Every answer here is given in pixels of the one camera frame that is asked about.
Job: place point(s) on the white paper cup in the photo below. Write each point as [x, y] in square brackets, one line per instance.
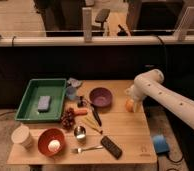
[22, 136]

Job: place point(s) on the green plastic tray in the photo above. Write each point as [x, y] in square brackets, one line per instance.
[55, 88]

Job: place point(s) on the white rail post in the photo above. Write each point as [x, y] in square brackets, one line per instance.
[184, 24]
[87, 24]

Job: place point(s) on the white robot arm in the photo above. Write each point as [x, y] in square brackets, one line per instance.
[150, 84]

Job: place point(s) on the silver fork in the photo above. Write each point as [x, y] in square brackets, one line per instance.
[80, 150]

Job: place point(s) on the bunch of dark grapes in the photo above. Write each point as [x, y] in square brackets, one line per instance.
[67, 119]

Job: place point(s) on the orange apple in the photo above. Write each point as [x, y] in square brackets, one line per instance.
[129, 105]

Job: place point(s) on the white horizontal rail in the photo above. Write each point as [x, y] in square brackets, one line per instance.
[95, 41]

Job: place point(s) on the black office chair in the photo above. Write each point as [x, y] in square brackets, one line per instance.
[100, 20]

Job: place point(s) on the white egg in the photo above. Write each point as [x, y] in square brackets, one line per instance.
[54, 145]

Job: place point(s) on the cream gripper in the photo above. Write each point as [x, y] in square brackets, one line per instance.
[135, 106]

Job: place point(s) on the white right rail post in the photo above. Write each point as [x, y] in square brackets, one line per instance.
[184, 24]

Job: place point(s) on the black marker pen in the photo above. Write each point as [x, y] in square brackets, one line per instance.
[96, 116]

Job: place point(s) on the small metal cup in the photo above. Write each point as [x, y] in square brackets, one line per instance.
[80, 132]

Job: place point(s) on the yellow banana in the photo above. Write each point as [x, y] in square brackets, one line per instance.
[92, 125]

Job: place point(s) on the grey blue sponge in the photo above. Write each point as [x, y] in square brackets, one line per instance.
[44, 103]

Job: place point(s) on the blue device on floor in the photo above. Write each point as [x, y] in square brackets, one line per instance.
[160, 144]

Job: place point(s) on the small dark bottle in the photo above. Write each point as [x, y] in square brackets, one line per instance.
[80, 102]

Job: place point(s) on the purple bowl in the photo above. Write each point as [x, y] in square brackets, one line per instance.
[101, 97]

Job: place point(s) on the red bowl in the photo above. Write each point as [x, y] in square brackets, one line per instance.
[46, 137]

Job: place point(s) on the orange carrot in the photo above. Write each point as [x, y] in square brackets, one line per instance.
[80, 112]

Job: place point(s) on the black remote control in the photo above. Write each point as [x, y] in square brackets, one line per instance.
[111, 147]

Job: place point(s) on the blue plastic cup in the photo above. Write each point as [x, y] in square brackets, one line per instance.
[71, 93]

